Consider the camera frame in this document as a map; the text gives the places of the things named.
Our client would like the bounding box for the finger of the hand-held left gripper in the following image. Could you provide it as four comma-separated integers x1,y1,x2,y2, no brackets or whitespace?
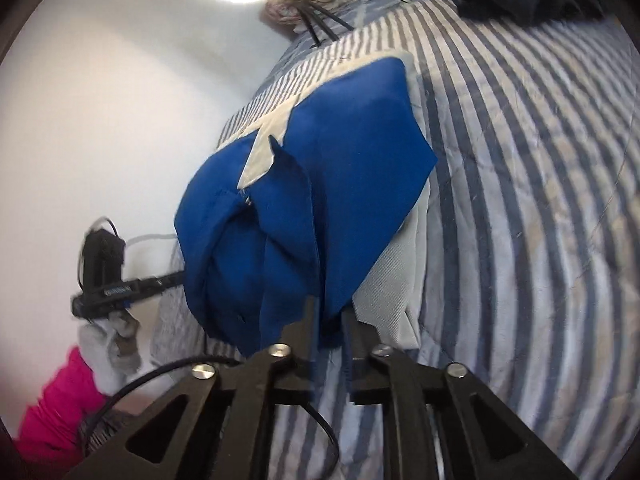
150,270,188,291

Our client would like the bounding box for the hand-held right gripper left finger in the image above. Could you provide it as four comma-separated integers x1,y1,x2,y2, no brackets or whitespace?
62,295,321,480

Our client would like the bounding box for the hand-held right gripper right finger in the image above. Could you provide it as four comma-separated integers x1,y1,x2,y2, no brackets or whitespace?
341,307,581,480

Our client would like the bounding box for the cream and blue work jacket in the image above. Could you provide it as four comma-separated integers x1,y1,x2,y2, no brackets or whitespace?
174,50,440,358

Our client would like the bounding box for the person's left forearm pink sleeve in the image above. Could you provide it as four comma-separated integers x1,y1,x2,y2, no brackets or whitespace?
14,347,108,466

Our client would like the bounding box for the person's left hand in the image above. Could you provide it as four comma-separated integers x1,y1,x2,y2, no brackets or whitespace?
79,310,142,396

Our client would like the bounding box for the blue striped quilt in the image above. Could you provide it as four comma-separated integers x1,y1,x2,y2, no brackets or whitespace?
150,0,640,480

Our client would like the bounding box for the black tripod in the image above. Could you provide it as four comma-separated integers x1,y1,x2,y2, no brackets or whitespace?
287,0,356,46

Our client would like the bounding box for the black looped gripper cable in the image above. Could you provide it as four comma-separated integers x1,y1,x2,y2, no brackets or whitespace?
76,216,125,291

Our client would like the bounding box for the white cable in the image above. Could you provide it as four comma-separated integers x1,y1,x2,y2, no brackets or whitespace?
124,232,177,248

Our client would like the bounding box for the long black cable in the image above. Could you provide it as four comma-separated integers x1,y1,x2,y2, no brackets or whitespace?
80,355,341,478

